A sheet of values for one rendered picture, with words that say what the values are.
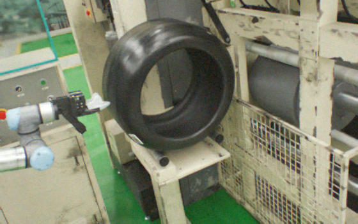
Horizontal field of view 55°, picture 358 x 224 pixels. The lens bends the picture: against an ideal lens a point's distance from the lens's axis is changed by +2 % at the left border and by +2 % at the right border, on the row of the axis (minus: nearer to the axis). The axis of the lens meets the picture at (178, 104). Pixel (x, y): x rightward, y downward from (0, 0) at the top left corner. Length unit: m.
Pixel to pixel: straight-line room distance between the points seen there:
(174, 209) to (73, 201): 0.60
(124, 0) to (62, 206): 1.25
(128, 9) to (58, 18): 8.67
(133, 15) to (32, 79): 0.64
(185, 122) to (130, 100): 0.48
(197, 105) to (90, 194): 0.90
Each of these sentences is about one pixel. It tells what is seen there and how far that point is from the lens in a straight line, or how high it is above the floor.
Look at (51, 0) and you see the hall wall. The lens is 10.21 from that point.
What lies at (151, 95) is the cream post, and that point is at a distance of 1.75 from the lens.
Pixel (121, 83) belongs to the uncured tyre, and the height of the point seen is 1.29.
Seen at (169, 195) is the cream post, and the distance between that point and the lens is 2.08.
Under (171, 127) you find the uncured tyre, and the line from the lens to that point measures 1.70.
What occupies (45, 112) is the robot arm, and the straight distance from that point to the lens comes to 1.33.
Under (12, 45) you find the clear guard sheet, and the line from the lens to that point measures 1.86.
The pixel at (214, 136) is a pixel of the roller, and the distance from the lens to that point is 1.57.
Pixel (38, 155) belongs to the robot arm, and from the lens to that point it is 1.23.
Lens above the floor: 1.73
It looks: 25 degrees down
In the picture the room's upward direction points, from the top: 10 degrees counter-clockwise
